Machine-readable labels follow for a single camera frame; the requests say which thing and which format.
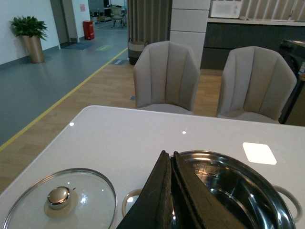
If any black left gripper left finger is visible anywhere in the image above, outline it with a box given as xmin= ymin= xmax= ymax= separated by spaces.
xmin=117 ymin=150 xmax=173 ymax=229

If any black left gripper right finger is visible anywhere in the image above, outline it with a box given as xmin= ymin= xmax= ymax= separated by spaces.
xmin=171 ymin=151 xmax=246 ymax=229

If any glass pot lid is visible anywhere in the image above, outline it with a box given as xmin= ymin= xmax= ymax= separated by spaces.
xmin=2 ymin=168 xmax=117 ymax=229

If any white electric cooking pot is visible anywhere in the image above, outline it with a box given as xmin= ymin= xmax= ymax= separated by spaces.
xmin=122 ymin=150 xmax=302 ymax=229

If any gold plant pot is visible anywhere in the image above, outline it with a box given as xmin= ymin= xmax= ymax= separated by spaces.
xmin=22 ymin=35 xmax=44 ymax=63

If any left beige upholstered chair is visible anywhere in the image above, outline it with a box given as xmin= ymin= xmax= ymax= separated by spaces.
xmin=133 ymin=41 xmax=201 ymax=115

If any beige upholstered chair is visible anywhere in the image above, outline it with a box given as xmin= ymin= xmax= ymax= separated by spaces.
xmin=133 ymin=41 xmax=201 ymax=115
xmin=217 ymin=46 xmax=297 ymax=124

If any right beige upholstered chair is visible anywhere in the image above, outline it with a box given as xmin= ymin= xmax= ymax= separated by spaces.
xmin=217 ymin=46 xmax=297 ymax=124

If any dark kitchen counter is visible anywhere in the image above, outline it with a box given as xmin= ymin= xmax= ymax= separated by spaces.
xmin=201 ymin=20 xmax=305 ymax=70

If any black appliance cabinet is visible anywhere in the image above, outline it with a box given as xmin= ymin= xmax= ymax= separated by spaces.
xmin=279 ymin=40 xmax=305 ymax=126

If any white square pillar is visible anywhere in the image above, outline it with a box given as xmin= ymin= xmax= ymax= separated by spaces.
xmin=170 ymin=0 xmax=210 ymax=66

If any red fire extinguisher box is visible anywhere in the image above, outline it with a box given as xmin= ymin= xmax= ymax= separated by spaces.
xmin=82 ymin=21 xmax=95 ymax=40

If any office swivel chair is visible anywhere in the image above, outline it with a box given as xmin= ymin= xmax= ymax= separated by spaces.
xmin=112 ymin=7 xmax=124 ymax=28

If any white microwave oven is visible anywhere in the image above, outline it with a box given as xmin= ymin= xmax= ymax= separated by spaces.
xmin=209 ymin=0 xmax=243 ymax=19

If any green potted plant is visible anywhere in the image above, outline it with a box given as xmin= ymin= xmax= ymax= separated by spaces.
xmin=10 ymin=16 xmax=48 ymax=40

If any woven basket with handles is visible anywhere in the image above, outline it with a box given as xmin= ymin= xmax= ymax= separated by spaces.
xmin=128 ymin=38 xmax=149 ymax=65

